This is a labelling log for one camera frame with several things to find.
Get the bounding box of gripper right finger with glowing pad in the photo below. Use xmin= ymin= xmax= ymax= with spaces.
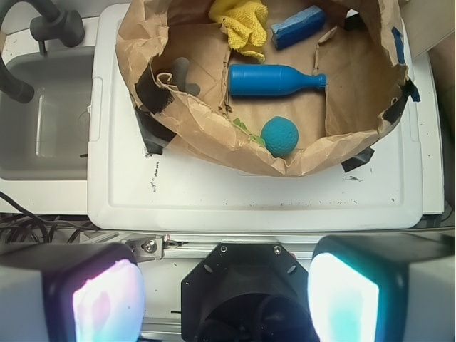
xmin=307 ymin=233 xmax=455 ymax=341

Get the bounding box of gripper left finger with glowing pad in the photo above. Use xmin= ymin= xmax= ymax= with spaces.
xmin=1 ymin=243 xmax=145 ymax=341

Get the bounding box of blue sponge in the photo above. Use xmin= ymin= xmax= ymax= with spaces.
xmin=271 ymin=5 xmax=326 ymax=50

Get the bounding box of grey toy sink basin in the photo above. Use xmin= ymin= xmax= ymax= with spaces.
xmin=1 ymin=46 xmax=94 ymax=181

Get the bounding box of blue textured ball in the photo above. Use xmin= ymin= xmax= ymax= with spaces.
xmin=260 ymin=116 xmax=299 ymax=157

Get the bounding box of crumpled brown paper bag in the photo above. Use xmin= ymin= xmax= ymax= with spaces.
xmin=115 ymin=1 xmax=418 ymax=177

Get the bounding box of green plush toy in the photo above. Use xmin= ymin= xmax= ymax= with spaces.
xmin=232 ymin=118 xmax=266 ymax=147

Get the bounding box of grey plush mouse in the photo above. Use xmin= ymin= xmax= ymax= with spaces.
xmin=171 ymin=57 xmax=200 ymax=96

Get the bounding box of blue plastic bottle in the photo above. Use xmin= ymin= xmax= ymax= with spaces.
xmin=228 ymin=64 xmax=327 ymax=97

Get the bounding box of dark grey toy faucet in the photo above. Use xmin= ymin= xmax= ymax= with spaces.
xmin=1 ymin=0 xmax=85 ymax=103

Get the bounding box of yellow microfibre cloth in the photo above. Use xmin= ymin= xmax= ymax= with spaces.
xmin=208 ymin=0 xmax=269 ymax=63

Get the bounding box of aluminium frame rail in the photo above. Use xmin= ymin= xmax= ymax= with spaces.
xmin=76 ymin=227 xmax=455 ymax=263

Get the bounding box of black cables bundle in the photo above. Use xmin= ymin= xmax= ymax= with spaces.
xmin=0 ymin=190 xmax=95 ymax=245

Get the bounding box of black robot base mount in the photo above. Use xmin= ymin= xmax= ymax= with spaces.
xmin=180 ymin=244 xmax=319 ymax=341

